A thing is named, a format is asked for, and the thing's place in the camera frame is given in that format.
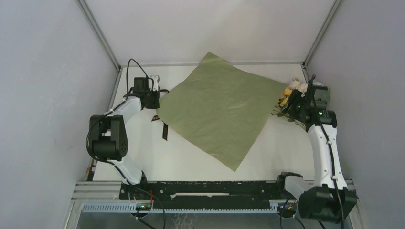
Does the yellow fake flower stem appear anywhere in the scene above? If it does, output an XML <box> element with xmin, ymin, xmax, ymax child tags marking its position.
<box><xmin>278</xmin><ymin>88</ymin><xmax>293</xmax><ymax>107</ymax></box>

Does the two-sided peach green wrapping paper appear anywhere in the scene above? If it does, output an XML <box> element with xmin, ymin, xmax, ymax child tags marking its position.
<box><xmin>157</xmin><ymin>52</ymin><xmax>286</xmax><ymax>171</ymax></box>

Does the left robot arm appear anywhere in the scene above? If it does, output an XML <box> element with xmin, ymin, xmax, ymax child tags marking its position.
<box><xmin>86</xmin><ymin>75</ymin><xmax>160</xmax><ymax>199</ymax></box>

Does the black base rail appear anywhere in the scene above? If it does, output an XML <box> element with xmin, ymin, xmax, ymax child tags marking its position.
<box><xmin>118</xmin><ymin>181</ymin><xmax>294</xmax><ymax>211</ymax></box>

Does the black ribbon with gold text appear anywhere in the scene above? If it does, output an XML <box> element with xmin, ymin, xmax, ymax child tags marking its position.
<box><xmin>150</xmin><ymin>89</ymin><xmax>170</xmax><ymax>142</ymax></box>

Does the white slotted cable duct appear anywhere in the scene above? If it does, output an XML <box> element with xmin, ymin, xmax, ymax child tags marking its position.
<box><xmin>82</xmin><ymin>203</ymin><xmax>279</xmax><ymax>213</ymax></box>

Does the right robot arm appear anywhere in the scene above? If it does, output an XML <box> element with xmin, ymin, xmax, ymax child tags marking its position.
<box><xmin>276</xmin><ymin>85</ymin><xmax>357</xmax><ymax>228</ymax></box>

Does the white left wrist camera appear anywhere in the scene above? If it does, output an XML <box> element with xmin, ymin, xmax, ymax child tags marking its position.
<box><xmin>148</xmin><ymin>75</ymin><xmax>160</xmax><ymax>92</ymax></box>

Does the pink fake flower stem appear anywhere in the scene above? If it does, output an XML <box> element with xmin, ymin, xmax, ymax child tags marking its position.
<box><xmin>271</xmin><ymin>85</ymin><xmax>331</xmax><ymax>130</ymax></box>

